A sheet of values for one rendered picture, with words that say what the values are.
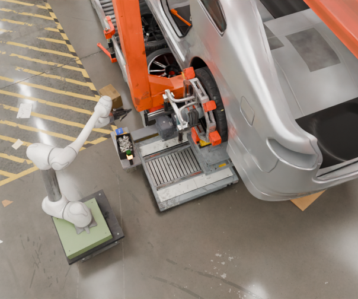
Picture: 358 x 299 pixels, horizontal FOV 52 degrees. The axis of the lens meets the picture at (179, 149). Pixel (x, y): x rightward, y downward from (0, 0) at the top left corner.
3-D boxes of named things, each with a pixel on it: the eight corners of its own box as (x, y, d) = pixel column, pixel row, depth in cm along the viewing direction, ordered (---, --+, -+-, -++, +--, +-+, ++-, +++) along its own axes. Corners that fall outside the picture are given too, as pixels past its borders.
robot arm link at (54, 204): (64, 223, 298) (40, 216, 302) (74, 209, 309) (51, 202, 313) (46, 157, 245) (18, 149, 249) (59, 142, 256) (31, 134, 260)
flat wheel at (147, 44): (112, 43, 439) (108, 27, 419) (152, 17, 463) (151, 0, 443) (149, 71, 413) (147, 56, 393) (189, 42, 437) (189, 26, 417)
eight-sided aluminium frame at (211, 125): (213, 150, 320) (217, 113, 274) (206, 153, 319) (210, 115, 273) (189, 105, 347) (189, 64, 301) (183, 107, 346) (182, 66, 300)
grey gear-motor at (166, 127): (198, 136, 388) (200, 116, 359) (162, 149, 381) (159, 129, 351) (192, 123, 397) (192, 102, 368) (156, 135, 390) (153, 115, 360)
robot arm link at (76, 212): (86, 230, 299) (80, 219, 280) (67, 223, 302) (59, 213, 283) (95, 212, 307) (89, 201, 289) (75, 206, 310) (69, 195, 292)
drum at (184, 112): (205, 120, 313) (205, 109, 301) (182, 127, 309) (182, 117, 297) (198, 107, 320) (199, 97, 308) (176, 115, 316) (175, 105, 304)
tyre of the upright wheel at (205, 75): (207, 70, 345) (228, 136, 350) (184, 78, 341) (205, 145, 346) (230, 53, 280) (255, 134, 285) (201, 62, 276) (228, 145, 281)
